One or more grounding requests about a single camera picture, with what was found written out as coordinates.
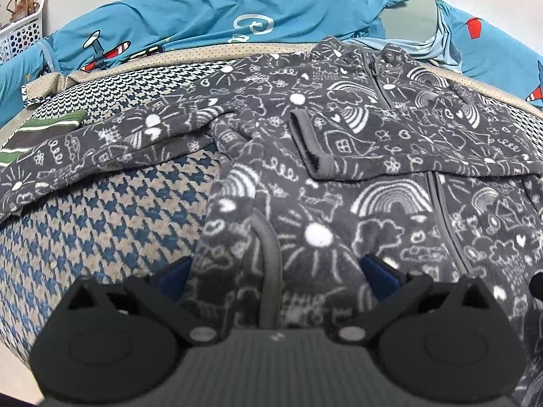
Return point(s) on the houndstooth mattress cover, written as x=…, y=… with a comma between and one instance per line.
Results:
x=106, y=229

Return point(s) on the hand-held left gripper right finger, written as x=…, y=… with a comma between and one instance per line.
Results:
x=379, y=273

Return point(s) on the blue aeroplane print sheet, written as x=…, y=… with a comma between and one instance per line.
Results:
x=254, y=4

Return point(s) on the white plastic basket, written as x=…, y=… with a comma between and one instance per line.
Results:
x=21, y=38

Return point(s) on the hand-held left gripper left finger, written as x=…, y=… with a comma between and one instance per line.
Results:
x=176, y=273

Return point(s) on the grey printed fleece jacket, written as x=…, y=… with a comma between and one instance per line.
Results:
x=318, y=199

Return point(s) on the green striped folded garment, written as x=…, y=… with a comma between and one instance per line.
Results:
x=38, y=133

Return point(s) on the brown paper bag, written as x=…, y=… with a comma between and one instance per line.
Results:
x=23, y=6

